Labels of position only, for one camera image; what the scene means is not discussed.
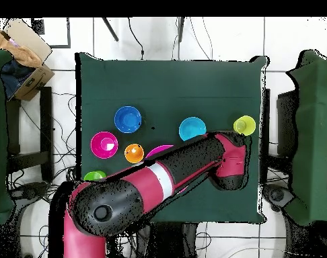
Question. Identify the small cyan bowl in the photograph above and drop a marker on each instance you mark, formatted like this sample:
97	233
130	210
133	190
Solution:
191	127

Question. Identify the black stool frame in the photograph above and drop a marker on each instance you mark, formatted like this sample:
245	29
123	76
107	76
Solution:
46	129

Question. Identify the small blue bowl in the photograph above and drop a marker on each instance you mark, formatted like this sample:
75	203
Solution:
127	119

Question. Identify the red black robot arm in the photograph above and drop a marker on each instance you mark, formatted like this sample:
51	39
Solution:
147	185

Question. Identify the cardboard box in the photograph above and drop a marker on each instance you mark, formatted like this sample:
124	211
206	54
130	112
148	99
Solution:
31	83

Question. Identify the dark green tablecloth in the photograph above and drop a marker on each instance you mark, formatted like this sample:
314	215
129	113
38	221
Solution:
174	86

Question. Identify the large pink bowl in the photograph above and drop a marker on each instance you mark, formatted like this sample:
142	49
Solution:
158	150

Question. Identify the black tripod leg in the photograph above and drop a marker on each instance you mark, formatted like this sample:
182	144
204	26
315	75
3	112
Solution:
111	30
181	29

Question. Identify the black floor frame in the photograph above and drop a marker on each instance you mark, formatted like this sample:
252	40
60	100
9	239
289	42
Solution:
68	35

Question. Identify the grey chair base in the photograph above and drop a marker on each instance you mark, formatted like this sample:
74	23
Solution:
31	189
277	195

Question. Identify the black box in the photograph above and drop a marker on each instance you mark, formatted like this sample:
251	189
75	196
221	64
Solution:
286	123

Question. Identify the orange cup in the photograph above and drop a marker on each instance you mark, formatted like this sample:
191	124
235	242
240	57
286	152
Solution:
129	157

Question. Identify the tall green cup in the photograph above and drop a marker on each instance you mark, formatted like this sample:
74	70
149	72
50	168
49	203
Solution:
93	176

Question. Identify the small magenta bowl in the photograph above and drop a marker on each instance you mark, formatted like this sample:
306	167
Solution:
97	145

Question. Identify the yellow cup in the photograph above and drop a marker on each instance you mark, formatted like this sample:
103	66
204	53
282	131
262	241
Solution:
248	125

